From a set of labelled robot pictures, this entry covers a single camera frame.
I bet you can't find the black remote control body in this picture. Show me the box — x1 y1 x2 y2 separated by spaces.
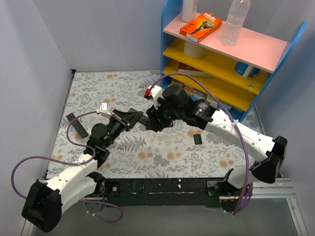
138 115 151 127

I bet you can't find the small black battery door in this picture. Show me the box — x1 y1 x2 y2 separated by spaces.
193 134 202 145

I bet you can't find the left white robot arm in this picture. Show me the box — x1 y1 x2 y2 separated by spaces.
22 109 143 233

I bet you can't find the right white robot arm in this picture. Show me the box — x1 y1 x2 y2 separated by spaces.
145 85 287 196

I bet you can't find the floral table mat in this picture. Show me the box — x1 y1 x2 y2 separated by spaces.
46 70 271 179

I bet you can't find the black battery cover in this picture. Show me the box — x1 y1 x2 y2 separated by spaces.
66 113 89 139

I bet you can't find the red white book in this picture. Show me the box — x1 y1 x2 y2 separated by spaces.
178 62 214 78

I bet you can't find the light blue tissue pack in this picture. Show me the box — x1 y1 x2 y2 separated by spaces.
223 104 232 111

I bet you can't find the white paper roll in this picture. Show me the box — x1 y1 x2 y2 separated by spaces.
184 41 206 59

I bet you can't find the blue shelf unit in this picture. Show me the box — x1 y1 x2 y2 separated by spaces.
160 0 308 121

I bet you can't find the orange razor box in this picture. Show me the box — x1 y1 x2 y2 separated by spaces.
180 12 223 43

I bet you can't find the white bottle on shelf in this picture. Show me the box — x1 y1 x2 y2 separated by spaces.
181 0 198 23

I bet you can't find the clear plastic bottle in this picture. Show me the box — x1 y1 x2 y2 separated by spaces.
221 0 251 45

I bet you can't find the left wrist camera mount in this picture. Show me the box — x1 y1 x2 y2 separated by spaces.
96 102 112 118

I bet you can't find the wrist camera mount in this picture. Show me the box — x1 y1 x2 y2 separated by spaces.
96 102 112 118
144 86 163 110

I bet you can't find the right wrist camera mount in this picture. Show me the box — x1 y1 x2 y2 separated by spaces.
144 86 163 110

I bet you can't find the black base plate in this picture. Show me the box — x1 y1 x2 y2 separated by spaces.
76 177 243 208

